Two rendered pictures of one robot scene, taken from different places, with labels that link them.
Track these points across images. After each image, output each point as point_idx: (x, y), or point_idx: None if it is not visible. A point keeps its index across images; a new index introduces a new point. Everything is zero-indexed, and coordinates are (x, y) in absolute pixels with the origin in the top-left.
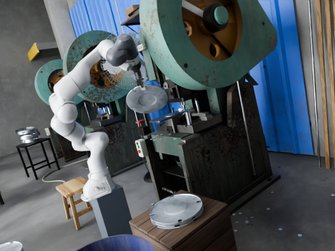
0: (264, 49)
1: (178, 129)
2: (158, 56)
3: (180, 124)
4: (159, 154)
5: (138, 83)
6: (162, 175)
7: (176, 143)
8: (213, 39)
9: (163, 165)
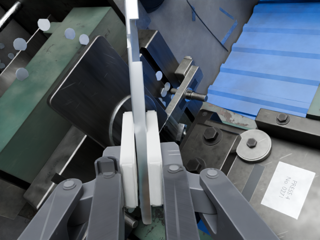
0: None
1: (76, 129)
2: None
3: (82, 147)
4: (56, 24)
5: (104, 165)
6: (42, 9)
7: (5, 127)
8: None
9: (63, 18)
